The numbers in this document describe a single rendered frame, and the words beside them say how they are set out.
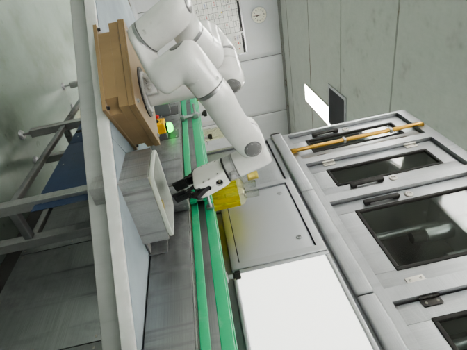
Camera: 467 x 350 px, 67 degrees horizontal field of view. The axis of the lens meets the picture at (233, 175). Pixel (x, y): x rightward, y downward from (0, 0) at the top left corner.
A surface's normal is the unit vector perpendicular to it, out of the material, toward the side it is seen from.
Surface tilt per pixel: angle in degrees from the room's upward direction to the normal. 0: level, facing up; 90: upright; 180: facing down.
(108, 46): 90
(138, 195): 90
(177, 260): 90
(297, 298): 90
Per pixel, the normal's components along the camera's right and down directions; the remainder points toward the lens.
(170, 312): -0.16, -0.82
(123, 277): -0.04, -0.30
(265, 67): 0.14, 0.53
